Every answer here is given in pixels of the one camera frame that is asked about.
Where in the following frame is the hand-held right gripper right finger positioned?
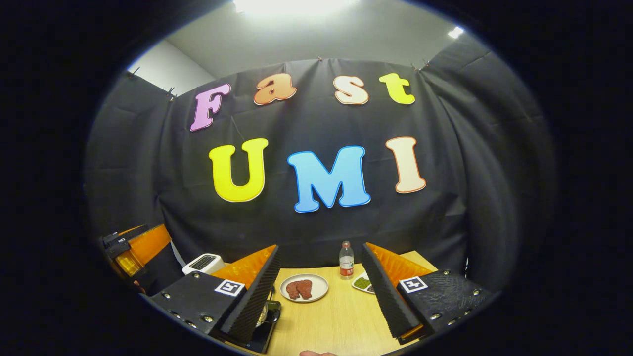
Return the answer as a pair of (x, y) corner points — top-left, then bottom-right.
(360, 242), (495, 346)

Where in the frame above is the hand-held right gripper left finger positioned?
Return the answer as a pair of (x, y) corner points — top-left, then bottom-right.
(148, 244), (281, 347)

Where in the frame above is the steel pot with black handle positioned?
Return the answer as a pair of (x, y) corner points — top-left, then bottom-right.
(255, 299), (282, 329)

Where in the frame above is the black induction cooktop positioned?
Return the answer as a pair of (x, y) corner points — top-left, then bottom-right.
(241, 316), (283, 355)

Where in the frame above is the white divided dish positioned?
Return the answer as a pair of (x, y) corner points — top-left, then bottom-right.
(352, 270), (376, 295)

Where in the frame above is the clear bottle with red label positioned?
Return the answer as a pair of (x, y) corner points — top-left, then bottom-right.
(339, 241), (355, 280)

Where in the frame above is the white toaster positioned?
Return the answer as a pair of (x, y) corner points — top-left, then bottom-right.
(182, 253), (226, 276)

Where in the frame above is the white round plate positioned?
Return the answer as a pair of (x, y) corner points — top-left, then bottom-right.
(280, 273), (329, 303)

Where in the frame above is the large ceiling light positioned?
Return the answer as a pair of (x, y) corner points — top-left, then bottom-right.
(232, 0), (362, 18)

